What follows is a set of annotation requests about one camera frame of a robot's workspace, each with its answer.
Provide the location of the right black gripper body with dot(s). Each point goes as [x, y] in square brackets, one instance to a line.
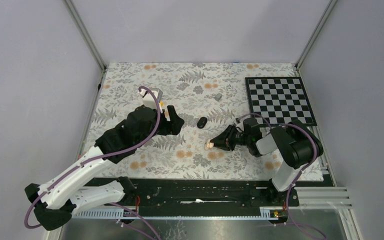
[233, 138]

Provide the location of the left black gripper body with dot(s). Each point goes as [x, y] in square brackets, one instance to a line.
[168, 127]

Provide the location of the pink earbud charging case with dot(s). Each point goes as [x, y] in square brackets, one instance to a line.
[208, 145]

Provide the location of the black earbud charging case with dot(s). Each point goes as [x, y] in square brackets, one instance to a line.
[201, 123]

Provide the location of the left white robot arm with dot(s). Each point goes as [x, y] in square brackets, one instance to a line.
[55, 202]

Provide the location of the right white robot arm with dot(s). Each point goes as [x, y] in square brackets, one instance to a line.
[298, 147]

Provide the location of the small grey block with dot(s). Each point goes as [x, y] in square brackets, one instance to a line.
[218, 97]

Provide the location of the floral table mat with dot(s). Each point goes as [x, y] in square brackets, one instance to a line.
[191, 89]

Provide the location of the black white checkerboard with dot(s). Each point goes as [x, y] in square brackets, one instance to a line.
[275, 101]

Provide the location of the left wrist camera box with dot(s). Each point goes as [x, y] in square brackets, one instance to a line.
[148, 100]

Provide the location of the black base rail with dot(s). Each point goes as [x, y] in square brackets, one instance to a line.
[203, 198]

